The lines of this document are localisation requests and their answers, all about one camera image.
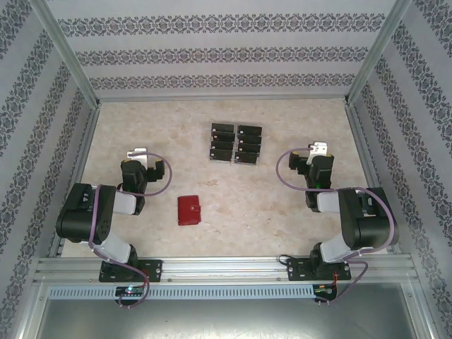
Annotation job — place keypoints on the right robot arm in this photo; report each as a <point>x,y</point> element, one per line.
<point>367,219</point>

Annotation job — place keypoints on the aluminium mounting rail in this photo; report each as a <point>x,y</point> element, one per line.
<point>219,268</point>

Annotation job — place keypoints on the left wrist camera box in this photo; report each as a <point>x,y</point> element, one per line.
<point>138,155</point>

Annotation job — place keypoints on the aluminium frame post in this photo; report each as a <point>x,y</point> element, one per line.
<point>375,53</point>
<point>67,53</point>

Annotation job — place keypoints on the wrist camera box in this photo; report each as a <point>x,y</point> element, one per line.
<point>138,155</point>
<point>318,150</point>

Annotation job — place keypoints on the aluminium cross rail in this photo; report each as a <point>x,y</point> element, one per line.
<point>222,97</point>

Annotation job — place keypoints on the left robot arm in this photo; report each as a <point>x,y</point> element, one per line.
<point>81,219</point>

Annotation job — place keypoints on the aluminium side rail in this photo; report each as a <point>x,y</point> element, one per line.
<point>83,159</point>
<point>366,159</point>

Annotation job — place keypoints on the clear acrylic card stand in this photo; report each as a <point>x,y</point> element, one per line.
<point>221,161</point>

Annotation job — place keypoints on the red leather card holder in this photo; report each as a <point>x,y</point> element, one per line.
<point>187,212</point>

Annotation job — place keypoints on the steel sheet panel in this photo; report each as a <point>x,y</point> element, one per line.
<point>226,318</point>

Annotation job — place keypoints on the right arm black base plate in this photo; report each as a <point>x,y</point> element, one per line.
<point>296,270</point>

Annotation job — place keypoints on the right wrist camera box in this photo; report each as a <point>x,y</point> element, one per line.
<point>318,150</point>

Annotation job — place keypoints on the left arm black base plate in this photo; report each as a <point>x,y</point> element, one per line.
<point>153,270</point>

